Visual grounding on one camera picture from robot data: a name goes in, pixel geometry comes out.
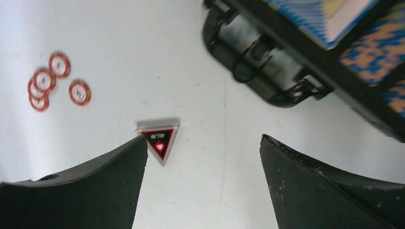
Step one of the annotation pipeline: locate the red poker chip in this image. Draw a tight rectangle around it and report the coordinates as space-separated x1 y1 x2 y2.
48 52 71 79
33 67 56 94
27 78 48 99
29 95 49 112
68 79 91 106

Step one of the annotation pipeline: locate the blue orange chip stack row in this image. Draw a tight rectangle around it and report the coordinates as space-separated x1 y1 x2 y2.
338 3 405 119

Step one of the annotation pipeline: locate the black triangular all-in button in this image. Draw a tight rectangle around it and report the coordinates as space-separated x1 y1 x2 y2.
136 117 181 167

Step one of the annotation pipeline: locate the blue card deck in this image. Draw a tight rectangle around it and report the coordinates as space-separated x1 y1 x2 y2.
265 0 378 50

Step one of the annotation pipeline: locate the black poker set case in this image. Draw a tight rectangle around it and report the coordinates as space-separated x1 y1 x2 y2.
202 0 405 142

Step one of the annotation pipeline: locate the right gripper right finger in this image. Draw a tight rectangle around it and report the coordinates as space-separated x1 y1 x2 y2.
260 135 405 229

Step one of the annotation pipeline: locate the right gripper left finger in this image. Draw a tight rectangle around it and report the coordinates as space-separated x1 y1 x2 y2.
0 136 148 229

